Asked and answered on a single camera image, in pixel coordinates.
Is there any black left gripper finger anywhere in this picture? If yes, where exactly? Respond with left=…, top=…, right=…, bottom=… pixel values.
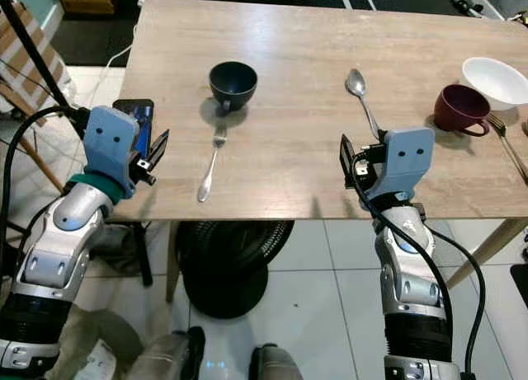
left=148, top=129, right=171, bottom=169

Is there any silver fork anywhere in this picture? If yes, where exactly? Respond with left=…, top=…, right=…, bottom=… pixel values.
left=486, top=112, right=528, bottom=185
left=197, top=123, right=229, bottom=204

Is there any silver spoon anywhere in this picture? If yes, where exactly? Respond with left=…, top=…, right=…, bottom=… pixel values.
left=346, top=68, right=384, bottom=143

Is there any maroon mug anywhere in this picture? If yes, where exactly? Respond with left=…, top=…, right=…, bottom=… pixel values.
left=433, top=84, right=493, bottom=138

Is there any light wooden table leg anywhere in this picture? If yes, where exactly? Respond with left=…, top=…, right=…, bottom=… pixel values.
left=445, top=219, right=528, bottom=291
left=164, top=220, right=183, bottom=303

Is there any white bowl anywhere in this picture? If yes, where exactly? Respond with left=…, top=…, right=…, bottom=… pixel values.
left=461, top=57, right=528, bottom=112

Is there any black floor fan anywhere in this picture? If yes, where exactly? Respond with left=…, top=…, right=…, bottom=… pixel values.
left=175, top=220, right=296, bottom=321

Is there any black tripod pole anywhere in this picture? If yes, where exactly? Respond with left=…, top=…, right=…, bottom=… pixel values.
left=0, top=0, right=154, bottom=287

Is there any wooden chair with striped cardboard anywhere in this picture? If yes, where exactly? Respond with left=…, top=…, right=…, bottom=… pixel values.
left=0, top=2, right=68, bottom=191

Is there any grey woven sack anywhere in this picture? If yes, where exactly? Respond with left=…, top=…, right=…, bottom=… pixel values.
left=49, top=304, right=162, bottom=380

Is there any robot left leg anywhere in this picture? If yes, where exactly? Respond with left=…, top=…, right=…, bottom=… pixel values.
left=124, top=326, right=206, bottom=380

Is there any robot leg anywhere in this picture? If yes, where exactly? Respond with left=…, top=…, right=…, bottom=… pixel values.
left=124, top=326, right=206, bottom=380
left=247, top=343, right=308, bottom=380

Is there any robot right leg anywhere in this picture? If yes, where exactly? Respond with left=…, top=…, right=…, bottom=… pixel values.
left=247, top=343, right=308, bottom=380

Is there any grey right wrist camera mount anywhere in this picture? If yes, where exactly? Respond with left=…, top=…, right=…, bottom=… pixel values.
left=366, top=127, right=436, bottom=202

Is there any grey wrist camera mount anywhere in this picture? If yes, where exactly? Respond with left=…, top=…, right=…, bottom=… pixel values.
left=366, top=127, right=436, bottom=202
left=84, top=106, right=142, bottom=188

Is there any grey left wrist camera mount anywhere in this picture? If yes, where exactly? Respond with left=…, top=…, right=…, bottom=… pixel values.
left=84, top=106, right=142, bottom=188

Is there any thin white floor cable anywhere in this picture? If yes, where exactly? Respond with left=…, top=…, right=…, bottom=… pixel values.
left=78, top=0, right=145, bottom=92

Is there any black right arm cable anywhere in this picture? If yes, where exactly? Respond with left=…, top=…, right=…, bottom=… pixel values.
left=350, top=153, right=488, bottom=380

